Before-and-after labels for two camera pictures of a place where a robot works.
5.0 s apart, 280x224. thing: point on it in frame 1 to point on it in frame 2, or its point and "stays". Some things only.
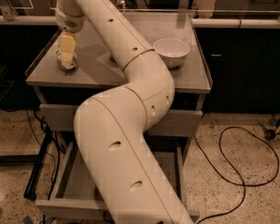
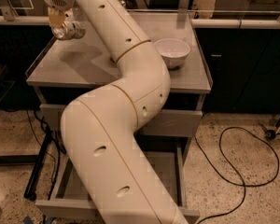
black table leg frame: (38, 161) stays
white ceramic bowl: (173, 51) stays
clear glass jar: (66, 67) to (70, 30)
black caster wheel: (270, 134) stays
